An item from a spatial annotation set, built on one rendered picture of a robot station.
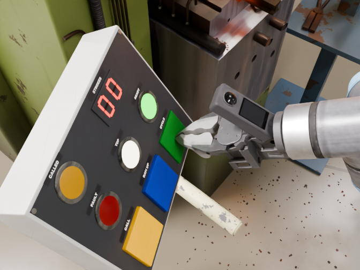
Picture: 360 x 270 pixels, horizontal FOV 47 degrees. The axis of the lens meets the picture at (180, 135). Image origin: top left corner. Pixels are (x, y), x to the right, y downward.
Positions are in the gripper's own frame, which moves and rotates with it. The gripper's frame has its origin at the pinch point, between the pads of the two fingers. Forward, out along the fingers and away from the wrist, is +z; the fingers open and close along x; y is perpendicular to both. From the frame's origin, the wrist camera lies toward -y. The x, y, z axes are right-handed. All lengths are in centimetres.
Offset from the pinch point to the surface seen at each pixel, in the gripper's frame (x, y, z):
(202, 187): 30, 74, 41
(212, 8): 39.9, 2.5, 3.9
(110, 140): -10.4, -13.8, 1.6
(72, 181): -19.8, -17.6, 1.2
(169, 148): -3.1, -0.4, 1.3
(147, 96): 1.3, -10.1, 1.3
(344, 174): 61, 119, -1
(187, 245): 11, 88, 51
